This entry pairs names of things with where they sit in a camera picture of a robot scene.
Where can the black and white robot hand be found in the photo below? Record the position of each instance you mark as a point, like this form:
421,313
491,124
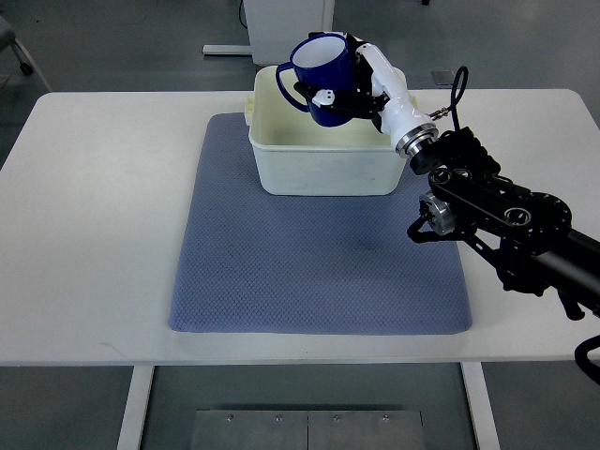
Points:
381,96

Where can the blue mug white inside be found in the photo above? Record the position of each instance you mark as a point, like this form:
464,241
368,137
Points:
322,61

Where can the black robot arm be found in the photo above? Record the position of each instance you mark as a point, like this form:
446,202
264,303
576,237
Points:
526,236

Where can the cream plastic box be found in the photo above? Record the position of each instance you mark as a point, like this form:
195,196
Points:
296,156

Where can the small grey floor hatch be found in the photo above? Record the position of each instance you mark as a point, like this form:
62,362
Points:
443,77

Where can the white cabinet on base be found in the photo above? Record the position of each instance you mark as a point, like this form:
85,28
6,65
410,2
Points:
274,28

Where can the blue grey textured mat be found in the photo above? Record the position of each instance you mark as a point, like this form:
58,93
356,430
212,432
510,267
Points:
252,262

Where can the right white table leg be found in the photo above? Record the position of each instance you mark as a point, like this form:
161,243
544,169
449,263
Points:
483,424

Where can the white table leg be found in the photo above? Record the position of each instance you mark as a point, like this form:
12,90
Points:
483,424
132,426

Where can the office chair leg with caster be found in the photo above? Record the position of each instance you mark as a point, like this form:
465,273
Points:
27,64

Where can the metal floor plate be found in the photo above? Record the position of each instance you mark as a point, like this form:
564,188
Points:
341,429

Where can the left white table leg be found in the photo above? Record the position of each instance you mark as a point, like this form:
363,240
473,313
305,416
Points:
132,426

